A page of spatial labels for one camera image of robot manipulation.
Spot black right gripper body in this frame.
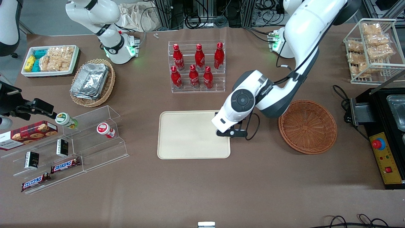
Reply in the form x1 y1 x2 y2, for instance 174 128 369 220
0 81 24 117

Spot white rectangular snack tray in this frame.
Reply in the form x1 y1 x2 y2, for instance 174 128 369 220
21 45 79 77

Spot beige plastic tray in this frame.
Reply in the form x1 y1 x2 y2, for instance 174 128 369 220
157 110 231 160

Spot oval light wicker basket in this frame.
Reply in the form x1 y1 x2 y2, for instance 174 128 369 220
70 59 116 107

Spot round brown wicker basket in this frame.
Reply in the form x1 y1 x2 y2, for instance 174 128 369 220
278 100 338 155

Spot red tartan cookie box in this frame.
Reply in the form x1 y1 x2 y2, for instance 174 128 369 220
0 121 58 151

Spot green lid yoghurt bottle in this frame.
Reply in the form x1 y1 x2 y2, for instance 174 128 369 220
55 112 78 129

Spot red cola bottle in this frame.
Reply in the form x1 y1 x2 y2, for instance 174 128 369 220
172 44 185 71
171 66 183 90
194 44 205 71
203 66 214 89
214 42 225 70
189 64 200 89

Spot clear acrylic bottle rack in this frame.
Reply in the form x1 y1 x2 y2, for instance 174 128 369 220
168 40 226 93

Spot yellow snack box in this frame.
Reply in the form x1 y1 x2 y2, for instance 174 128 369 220
25 55 36 72

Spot small black carton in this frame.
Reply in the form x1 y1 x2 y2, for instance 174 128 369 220
56 139 69 157
24 151 40 169

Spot bagged rice cracker snack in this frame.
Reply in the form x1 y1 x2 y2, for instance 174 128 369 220
40 54 53 72
47 47 75 60
52 58 72 72

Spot stacked aluminium foil trays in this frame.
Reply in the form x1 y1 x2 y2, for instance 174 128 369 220
70 63 109 100

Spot snickers chocolate bar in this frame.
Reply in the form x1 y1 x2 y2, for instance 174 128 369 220
21 173 52 193
51 158 81 174

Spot red lid yoghurt bottle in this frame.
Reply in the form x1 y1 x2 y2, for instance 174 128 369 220
97 123 116 139

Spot clear acrylic stepped shelf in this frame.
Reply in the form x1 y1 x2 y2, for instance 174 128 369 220
0 105 129 194

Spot beige cloth bag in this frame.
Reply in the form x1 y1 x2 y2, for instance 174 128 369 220
121 3 159 32

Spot grey metal box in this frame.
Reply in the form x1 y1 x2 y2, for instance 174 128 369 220
350 97 377 126

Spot bagged fried snack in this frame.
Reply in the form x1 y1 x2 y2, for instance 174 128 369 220
367 44 395 60
350 62 380 78
348 52 367 64
347 41 364 53
365 33 390 47
362 23 383 35

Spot black appliance housing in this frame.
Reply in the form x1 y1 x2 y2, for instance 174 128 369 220
354 87 405 190

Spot yellow emergency stop control box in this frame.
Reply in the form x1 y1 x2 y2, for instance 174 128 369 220
369 132 404 185

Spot steel pan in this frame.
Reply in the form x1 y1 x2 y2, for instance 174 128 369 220
387 94 405 132

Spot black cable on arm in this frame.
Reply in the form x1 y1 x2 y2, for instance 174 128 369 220
245 0 350 141

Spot black cable bundle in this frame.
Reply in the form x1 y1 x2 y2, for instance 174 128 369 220
184 11 229 29

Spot black table power cable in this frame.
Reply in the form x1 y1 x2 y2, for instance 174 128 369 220
332 85 371 141

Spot black floor cable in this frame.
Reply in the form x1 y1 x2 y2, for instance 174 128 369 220
316 214 391 228

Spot white wire rack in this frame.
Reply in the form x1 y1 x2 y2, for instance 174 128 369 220
343 18 405 85

